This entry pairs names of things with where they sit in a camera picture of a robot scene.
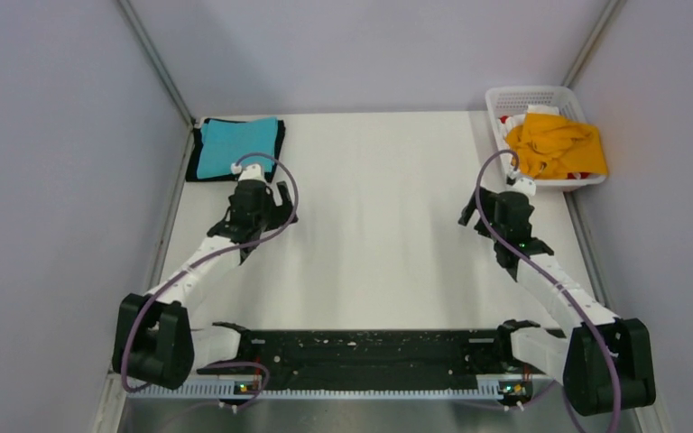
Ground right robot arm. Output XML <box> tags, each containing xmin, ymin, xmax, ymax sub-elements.
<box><xmin>458</xmin><ymin>179</ymin><xmax>657</xmax><ymax>416</ymax></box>

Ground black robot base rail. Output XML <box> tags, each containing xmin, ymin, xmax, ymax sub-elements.
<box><xmin>198</xmin><ymin>330</ymin><xmax>541</xmax><ymax>394</ymax></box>

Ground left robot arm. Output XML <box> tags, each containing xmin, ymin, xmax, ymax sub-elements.
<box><xmin>111</xmin><ymin>163</ymin><xmax>300</xmax><ymax>392</ymax></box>

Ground cyan t shirt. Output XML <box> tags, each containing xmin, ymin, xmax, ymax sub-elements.
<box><xmin>195</xmin><ymin>116</ymin><xmax>280</xmax><ymax>180</ymax></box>

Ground folded black t shirt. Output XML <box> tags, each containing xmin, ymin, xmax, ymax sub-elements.
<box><xmin>185</xmin><ymin>117</ymin><xmax>287</xmax><ymax>184</ymax></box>

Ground white slotted cable duct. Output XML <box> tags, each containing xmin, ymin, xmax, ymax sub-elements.
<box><xmin>128</xmin><ymin>378</ymin><xmax>504</xmax><ymax>401</ymax></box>

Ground yellow t shirt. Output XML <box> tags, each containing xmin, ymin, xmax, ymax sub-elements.
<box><xmin>504</xmin><ymin>113</ymin><xmax>609</xmax><ymax>180</ymax></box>

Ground white plastic basket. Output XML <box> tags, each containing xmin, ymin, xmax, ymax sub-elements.
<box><xmin>485</xmin><ymin>86</ymin><xmax>606</xmax><ymax>192</ymax></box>

